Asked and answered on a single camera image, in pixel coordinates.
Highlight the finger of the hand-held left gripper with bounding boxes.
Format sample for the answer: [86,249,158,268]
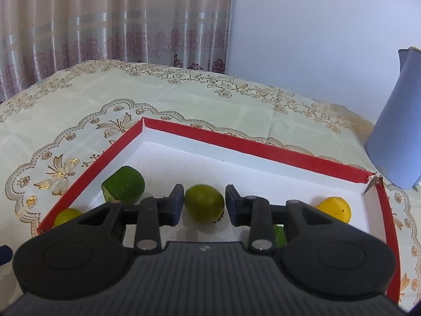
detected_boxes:
[0,244,14,268]

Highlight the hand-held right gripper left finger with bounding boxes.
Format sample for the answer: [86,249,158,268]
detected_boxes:
[77,184,185,255]

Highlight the red shallow cardboard box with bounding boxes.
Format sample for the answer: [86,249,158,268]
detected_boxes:
[36,117,402,305]

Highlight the yellow fruit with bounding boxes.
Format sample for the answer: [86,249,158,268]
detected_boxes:
[315,197,352,223]

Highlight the yellow-green lime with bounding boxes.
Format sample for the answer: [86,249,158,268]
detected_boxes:
[53,208,83,228]

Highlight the pink patterned curtain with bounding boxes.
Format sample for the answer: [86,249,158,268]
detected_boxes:
[0,0,235,102]

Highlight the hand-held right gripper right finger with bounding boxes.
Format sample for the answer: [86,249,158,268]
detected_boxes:
[225,185,333,255]

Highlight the blue electric kettle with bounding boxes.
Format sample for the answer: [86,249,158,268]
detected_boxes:
[364,47,421,190]

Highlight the green fruit with cut end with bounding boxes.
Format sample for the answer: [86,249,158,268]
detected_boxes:
[101,166,146,206]

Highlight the dark green lime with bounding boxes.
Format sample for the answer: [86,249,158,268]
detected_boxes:
[273,224,287,248]

